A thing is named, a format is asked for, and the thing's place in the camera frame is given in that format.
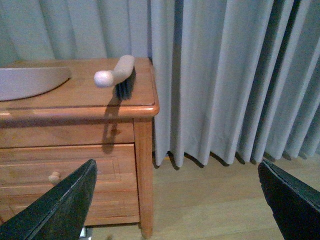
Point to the light grey curtain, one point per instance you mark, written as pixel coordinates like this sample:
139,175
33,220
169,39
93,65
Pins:
237,78

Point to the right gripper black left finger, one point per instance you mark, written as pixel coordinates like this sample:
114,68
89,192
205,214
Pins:
60,213

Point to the white hand brush black bristles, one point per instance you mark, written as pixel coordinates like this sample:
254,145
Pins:
121,77

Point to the round wooden drawer knob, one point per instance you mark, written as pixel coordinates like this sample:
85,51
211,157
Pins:
54,178

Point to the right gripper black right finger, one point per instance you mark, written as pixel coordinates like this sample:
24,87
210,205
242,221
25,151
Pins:
294,204

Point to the white plastic dustpan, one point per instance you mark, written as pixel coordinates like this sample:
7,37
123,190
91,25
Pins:
20,83

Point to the wooden nightstand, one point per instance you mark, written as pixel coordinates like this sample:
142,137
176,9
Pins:
60,130

